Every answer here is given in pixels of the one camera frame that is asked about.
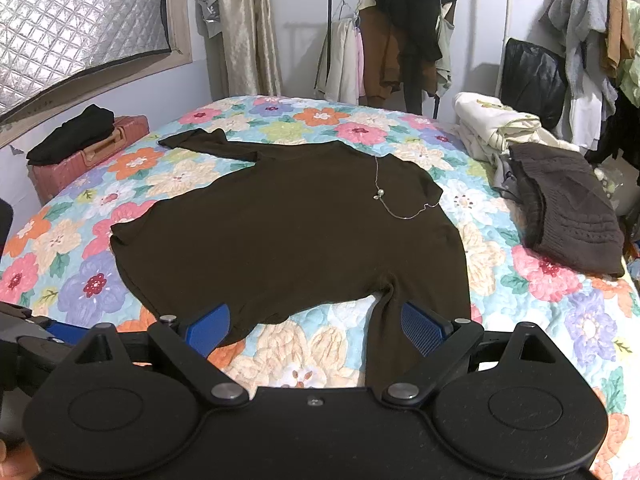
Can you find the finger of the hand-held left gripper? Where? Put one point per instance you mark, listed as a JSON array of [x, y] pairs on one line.
[[60, 333]]

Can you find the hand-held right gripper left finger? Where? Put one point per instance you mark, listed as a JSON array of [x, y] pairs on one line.
[[210, 327]]

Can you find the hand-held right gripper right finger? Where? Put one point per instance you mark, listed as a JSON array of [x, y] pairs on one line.
[[422, 327]]

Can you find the dark brown sweater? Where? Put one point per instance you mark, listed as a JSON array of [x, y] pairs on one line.
[[300, 220]]

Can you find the pink suitcase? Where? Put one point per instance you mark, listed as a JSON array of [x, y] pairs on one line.
[[65, 170]]

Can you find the brown knitted sweater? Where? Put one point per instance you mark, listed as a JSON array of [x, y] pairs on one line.
[[570, 210]]

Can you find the black folded cloth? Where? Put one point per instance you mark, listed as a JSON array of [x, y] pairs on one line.
[[70, 135]]

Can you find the white folded bedding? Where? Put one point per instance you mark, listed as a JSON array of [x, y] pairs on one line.
[[490, 125]]

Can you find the floral quilt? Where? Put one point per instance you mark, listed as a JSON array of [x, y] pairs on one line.
[[300, 115]]

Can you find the light green hanging garment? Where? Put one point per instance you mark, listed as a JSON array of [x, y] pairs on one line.
[[444, 60]]

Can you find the pink hanging garment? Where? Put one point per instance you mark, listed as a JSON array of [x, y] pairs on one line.
[[361, 65]]

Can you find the black bag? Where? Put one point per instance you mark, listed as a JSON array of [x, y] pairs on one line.
[[532, 80]]

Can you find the beige hanging garment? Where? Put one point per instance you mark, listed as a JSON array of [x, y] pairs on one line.
[[340, 60]]

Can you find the brown hanging garment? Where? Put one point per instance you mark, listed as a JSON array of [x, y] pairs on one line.
[[380, 50]]

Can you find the beige curtain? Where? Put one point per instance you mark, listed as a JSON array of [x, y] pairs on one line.
[[250, 25]]

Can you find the black hanging garment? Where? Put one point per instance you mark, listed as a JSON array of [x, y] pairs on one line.
[[410, 15]]

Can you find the silver quilted window cover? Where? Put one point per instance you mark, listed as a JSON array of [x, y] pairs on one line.
[[75, 20]]

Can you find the pale green hanging garment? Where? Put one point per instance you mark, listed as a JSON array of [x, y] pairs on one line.
[[631, 70]]

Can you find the white pole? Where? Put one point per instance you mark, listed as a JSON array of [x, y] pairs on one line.
[[507, 0]]

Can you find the tan hanging garment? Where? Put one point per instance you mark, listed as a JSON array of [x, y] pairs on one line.
[[617, 25]]

